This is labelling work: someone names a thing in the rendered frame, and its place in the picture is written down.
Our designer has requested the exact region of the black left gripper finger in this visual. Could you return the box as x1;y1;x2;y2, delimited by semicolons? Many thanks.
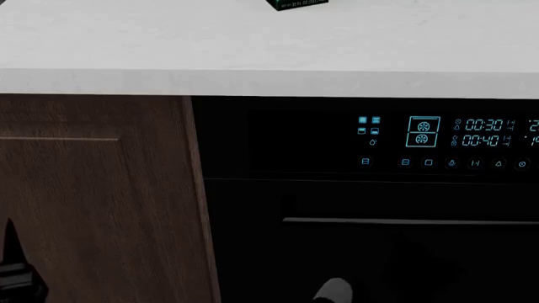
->
1;217;29;265

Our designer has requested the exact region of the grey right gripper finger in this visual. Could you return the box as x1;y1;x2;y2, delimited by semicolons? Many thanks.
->
312;277;355;303

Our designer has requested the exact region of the brown wooden cabinet door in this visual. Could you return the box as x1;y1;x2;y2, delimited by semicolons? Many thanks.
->
0;93;223;303

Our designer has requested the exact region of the black dishwasher control panel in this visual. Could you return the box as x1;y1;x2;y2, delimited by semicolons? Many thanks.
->
190;95;539;184

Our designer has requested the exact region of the dark green printed box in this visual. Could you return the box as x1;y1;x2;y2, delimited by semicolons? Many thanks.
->
265;0;329;13

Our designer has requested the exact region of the dark dishwasher door handle bar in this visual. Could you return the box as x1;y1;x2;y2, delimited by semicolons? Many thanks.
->
280;216;539;226

